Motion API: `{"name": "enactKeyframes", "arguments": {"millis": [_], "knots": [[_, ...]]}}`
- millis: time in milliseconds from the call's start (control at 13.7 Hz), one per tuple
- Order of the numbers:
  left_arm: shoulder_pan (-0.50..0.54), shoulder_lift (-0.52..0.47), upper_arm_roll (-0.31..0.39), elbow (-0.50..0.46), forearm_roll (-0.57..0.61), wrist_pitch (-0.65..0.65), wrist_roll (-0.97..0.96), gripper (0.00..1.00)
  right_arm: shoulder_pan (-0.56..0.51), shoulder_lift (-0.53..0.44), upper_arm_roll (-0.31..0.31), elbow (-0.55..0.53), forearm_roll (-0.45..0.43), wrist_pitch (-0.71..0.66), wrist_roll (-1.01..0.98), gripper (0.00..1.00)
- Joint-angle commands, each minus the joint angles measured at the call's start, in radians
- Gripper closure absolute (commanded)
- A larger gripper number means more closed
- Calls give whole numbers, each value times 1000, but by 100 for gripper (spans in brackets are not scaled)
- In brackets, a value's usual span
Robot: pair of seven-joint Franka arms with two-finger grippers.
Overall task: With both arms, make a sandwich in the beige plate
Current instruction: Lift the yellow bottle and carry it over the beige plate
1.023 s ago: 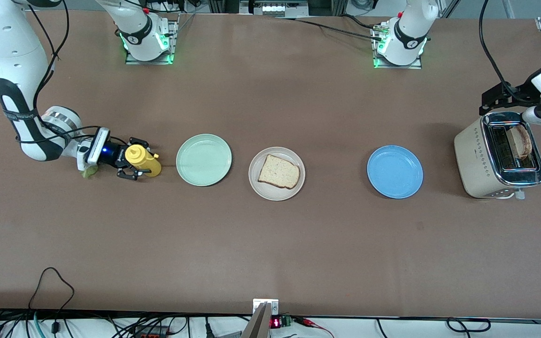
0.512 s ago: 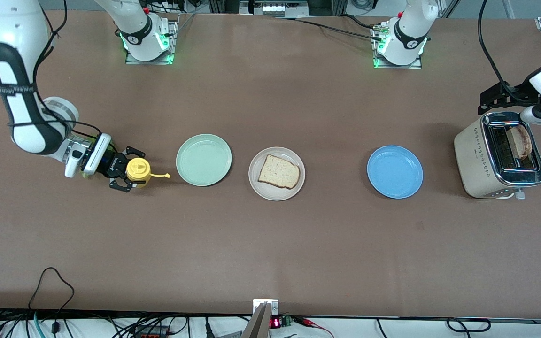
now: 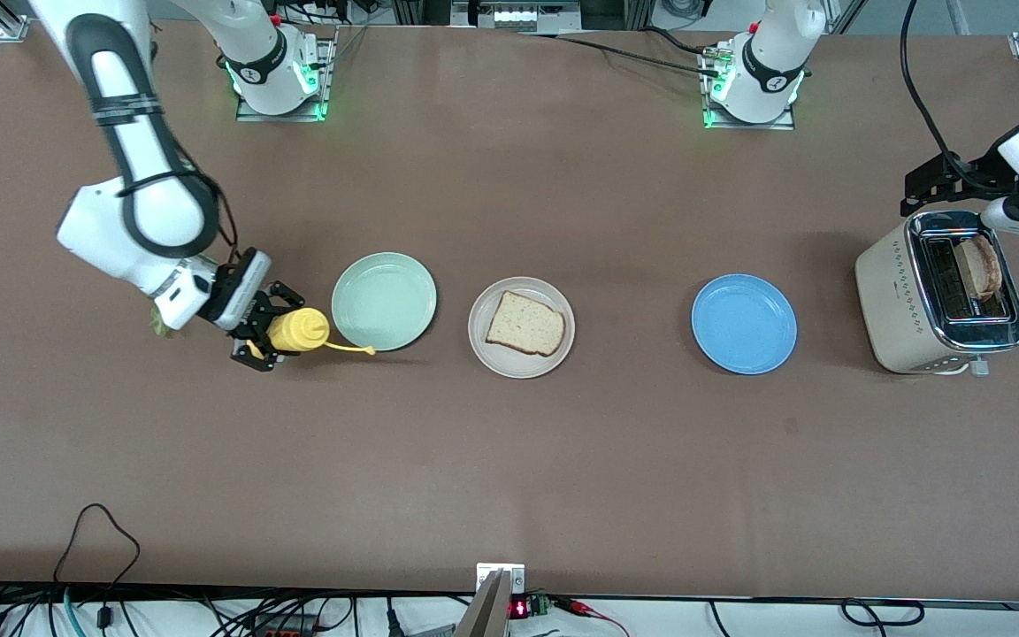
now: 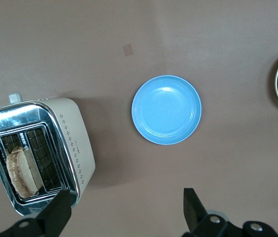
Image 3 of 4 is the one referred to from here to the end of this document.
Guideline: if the yellow mustard squeeze bottle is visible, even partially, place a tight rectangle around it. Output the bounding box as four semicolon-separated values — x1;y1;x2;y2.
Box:
247;307;377;359

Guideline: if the brown bread slice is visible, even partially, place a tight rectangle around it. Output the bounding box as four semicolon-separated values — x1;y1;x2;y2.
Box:
485;290;567;357
954;234;1004;302

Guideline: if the light green plate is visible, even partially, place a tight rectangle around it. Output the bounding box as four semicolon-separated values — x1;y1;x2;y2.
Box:
331;252;438;352

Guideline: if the blue plate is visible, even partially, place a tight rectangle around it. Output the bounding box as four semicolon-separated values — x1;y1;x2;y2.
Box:
691;273;799;376

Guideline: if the beige plate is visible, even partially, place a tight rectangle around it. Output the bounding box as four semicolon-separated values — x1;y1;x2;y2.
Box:
468;276;577;380

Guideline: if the beige chrome toaster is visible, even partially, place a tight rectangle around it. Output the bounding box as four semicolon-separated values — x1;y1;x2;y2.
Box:
854;210;1019;378

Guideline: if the silver power strip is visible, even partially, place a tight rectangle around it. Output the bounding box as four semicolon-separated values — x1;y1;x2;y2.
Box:
452;0;583;35

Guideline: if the red clip lead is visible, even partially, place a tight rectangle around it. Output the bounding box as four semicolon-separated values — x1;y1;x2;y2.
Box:
554;597;630;637

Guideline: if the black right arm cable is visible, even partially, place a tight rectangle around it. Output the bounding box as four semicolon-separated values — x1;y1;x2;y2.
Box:
116;164;241;266

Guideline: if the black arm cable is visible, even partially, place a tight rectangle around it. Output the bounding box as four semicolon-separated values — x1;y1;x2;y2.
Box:
116;164;241;266
900;0;1006;191

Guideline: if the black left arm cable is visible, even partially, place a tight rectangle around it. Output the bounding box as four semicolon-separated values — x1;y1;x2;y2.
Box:
900;0;1006;191

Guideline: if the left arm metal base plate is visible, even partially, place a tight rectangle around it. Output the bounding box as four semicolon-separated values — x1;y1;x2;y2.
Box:
700;44;798;132

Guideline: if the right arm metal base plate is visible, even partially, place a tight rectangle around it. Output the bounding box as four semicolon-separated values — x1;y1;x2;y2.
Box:
235;27;338;123

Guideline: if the thin grey cable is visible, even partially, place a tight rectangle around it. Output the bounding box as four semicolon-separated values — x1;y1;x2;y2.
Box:
319;22;371;72

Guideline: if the short black table cable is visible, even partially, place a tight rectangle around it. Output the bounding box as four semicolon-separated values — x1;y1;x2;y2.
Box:
642;27;723;56

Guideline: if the thin black looped cable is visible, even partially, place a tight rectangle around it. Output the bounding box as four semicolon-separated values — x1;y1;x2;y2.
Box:
51;504;141;637

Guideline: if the long black table cable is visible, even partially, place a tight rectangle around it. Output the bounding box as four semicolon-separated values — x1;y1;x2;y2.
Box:
518;31;727;79

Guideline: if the silver camera mount bracket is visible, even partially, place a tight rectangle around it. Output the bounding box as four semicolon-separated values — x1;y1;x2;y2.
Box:
477;564;525;595

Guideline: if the grey camera mount bar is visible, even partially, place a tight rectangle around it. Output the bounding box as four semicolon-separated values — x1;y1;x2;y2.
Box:
455;571;510;637

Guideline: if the black coiled cable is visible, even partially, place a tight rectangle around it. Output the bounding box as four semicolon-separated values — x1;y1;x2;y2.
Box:
841;599;926;627

